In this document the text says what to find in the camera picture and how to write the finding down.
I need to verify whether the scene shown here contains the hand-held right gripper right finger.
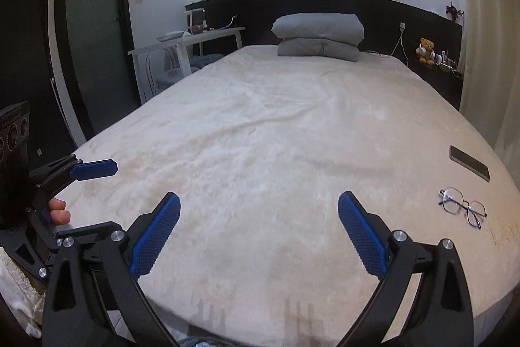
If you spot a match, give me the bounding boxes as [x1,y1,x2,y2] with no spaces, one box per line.
[337,190,475,347]

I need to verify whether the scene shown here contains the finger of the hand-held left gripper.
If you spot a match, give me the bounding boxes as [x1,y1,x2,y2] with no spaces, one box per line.
[30,154,118,203]
[28,209,124,254]

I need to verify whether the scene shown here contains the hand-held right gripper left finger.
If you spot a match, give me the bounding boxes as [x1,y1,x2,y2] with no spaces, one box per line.
[42,191,181,347]

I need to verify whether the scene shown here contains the person's left hand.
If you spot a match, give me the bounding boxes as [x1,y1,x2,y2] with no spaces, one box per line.
[48,198,71,226]

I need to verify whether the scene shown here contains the thin-rimmed eyeglasses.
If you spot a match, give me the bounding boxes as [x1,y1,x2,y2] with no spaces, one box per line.
[439,188,487,230]

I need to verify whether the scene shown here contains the bed with cream blanket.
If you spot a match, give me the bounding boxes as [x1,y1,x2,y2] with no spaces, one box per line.
[75,44,516,340]

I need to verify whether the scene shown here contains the dark smartphone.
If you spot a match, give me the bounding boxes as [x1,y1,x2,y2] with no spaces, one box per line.
[449,146,491,183]

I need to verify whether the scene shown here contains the frosted glass door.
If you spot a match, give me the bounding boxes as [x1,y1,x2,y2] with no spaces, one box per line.
[55,0,135,140]

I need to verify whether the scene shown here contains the black cabinet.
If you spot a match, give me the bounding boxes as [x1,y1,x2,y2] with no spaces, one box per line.
[0,0,78,165]

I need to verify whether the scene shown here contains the chair with grey cushion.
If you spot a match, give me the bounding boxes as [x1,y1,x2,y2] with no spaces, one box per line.
[146,46,225,89]

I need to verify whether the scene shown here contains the white desk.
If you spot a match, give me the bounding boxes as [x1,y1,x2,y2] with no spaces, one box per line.
[128,27,245,104]

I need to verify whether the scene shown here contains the small white desk appliance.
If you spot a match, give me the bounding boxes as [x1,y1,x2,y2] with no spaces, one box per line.
[186,9,206,34]

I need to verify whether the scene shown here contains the group of small bottles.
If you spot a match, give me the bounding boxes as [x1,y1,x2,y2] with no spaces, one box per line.
[435,50,458,73]

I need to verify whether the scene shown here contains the brown teddy bear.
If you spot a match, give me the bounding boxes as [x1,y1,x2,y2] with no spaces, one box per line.
[415,38,436,66]

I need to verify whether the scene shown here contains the grey pillow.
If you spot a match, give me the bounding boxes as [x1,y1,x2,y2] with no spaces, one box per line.
[278,39,360,63]

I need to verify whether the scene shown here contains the cream curtain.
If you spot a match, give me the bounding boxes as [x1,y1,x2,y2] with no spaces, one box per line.
[455,0,520,153]

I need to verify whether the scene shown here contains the grey stacked pillows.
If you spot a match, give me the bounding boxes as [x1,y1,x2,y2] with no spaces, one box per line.
[271,12,365,46]

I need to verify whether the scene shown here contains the black headboard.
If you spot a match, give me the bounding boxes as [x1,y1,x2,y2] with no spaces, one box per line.
[185,0,464,112]

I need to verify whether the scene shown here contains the dark decorative plant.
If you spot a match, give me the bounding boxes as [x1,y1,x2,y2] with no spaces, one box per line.
[446,1,464,22]

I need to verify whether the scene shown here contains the white charger cable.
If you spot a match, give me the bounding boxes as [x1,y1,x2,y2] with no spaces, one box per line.
[364,30,405,58]

